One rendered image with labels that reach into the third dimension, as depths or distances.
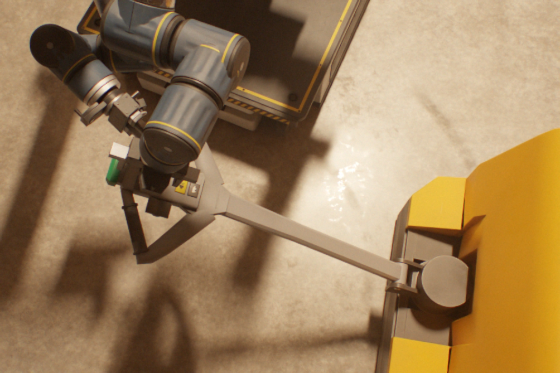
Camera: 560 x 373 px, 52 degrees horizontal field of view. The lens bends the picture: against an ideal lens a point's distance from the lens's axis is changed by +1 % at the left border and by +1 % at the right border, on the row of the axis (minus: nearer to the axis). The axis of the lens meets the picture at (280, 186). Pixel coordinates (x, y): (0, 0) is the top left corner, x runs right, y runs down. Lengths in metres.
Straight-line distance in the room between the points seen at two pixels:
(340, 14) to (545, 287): 1.36
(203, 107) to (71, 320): 1.60
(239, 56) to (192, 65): 0.09
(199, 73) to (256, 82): 1.23
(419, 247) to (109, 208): 1.29
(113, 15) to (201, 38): 0.17
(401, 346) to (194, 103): 1.29
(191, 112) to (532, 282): 1.05
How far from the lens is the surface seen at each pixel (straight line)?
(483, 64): 2.88
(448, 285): 2.00
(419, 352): 2.05
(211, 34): 1.11
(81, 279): 2.51
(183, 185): 1.52
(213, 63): 1.07
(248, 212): 1.60
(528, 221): 1.76
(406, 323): 2.11
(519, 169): 1.86
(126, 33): 1.15
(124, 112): 1.51
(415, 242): 2.17
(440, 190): 2.18
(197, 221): 1.52
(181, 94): 1.04
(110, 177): 1.50
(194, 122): 1.02
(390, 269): 1.96
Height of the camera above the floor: 2.34
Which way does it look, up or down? 71 degrees down
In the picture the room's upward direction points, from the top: straight up
